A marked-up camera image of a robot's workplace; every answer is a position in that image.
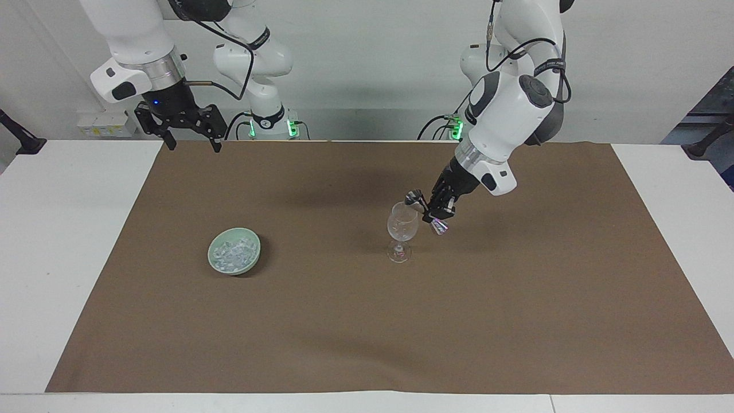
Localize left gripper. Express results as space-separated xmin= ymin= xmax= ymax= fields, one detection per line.
xmin=404 ymin=156 xmax=482 ymax=236

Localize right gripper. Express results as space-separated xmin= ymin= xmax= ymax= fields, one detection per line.
xmin=135 ymin=77 xmax=228 ymax=154

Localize clear wine glass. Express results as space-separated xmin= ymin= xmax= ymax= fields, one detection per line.
xmin=386 ymin=201 xmax=421 ymax=264

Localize clear ice cubes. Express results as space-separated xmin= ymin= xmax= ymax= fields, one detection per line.
xmin=212 ymin=237 xmax=256 ymax=269

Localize pale green bowl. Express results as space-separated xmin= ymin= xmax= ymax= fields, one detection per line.
xmin=207 ymin=228 xmax=262 ymax=276

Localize black stand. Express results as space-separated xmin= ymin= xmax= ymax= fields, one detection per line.
xmin=0 ymin=108 xmax=48 ymax=156
xmin=681 ymin=114 xmax=734 ymax=160

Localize black cable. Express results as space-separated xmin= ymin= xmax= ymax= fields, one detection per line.
xmin=485 ymin=0 xmax=573 ymax=106
xmin=224 ymin=111 xmax=253 ymax=141
xmin=169 ymin=0 xmax=256 ymax=103
xmin=416 ymin=115 xmax=455 ymax=141

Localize white wall socket box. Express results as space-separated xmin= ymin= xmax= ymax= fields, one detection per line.
xmin=77 ymin=111 xmax=139 ymax=138

